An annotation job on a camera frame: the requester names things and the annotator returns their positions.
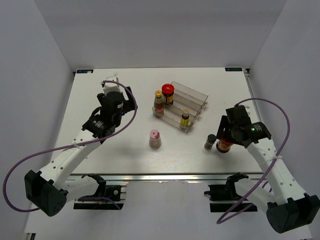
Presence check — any left blue logo sticker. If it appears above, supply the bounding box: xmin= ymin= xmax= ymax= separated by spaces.
xmin=76 ymin=69 xmax=94 ymax=74

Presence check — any small yellow label bottle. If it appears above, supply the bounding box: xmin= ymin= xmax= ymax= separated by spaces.
xmin=180 ymin=108 xmax=190 ymax=129

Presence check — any red lid dark sauce jar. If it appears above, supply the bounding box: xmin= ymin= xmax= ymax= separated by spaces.
xmin=161 ymin=83 xmax=175 ymax=105

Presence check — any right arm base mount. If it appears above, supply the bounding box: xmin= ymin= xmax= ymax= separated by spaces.
xmin=204 ymin=172 xmax=249 ymax=213

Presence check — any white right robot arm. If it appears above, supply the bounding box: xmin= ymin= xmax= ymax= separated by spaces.
xmin=217 ymin=105 xmax=320 ymax=234

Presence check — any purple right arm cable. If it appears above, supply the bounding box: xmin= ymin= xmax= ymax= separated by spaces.
xmin=216 ymin=97 xmax=291 ymax=225

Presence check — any right blue logo sticker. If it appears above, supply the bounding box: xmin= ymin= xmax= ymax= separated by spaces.
xmin=224 ymin=67 xmax=243 ymax=72

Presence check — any clear tiered organizer rack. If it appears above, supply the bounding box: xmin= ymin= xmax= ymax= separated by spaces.
xmin=152 ymin=81 xmax=208 ymax=133

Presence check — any blue logo sticker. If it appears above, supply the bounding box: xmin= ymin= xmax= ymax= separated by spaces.
xmin=224 ymin=67 xmax=243 ymax=72
xmin=76 ymin=69 xmax=94 ymax=74

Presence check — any black cap pepper shaker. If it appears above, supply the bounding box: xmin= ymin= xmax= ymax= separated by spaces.
xmin=204 ymin=134 xmax=217 ymax=151

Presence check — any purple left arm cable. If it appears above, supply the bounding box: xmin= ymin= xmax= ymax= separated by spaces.
xmin=2 ymin=79 xmax=138 ymax=213

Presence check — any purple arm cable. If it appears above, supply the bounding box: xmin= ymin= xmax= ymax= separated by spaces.
xmin=216 ymin=97 xmax=291 ymax=225
xmin=2 ymin=79 xmax=138 ymax=213

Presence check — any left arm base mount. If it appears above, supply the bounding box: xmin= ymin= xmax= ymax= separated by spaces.
xmin=73 ymin=174 xmax=127 ymax=211

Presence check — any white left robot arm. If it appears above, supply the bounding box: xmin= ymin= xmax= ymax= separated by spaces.
xmin=24 ymin=75 xmax=138 ymax=217

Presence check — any pink cap spice shaker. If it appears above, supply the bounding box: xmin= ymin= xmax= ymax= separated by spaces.
xmin=149 ymin=129 xmax=162 ymax=149

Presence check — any yellow cap sauce bottle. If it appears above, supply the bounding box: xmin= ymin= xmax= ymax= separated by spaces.
xmin=154 ymin=90 xmax=165 ymax=117

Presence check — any red lid chili jar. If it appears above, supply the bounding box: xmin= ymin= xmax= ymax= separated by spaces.
xmin=216 ymin=138 xmax=233 ymax=154

